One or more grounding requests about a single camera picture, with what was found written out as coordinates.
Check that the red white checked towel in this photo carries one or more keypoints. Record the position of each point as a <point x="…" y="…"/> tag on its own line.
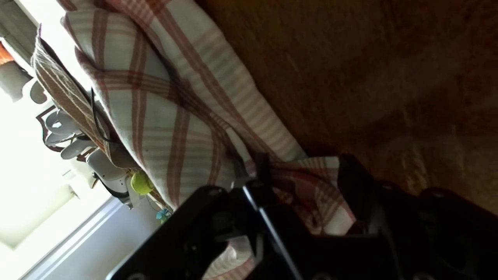
<point x="156" y="102"/>

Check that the green lime fruit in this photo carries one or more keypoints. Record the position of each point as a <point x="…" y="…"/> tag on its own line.
<point x="140" y="183"/>

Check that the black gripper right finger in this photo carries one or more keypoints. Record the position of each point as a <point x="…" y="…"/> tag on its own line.
<point x="414" y="238"/>

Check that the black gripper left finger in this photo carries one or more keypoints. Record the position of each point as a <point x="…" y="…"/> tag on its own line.
<point x="191" y="227"/>

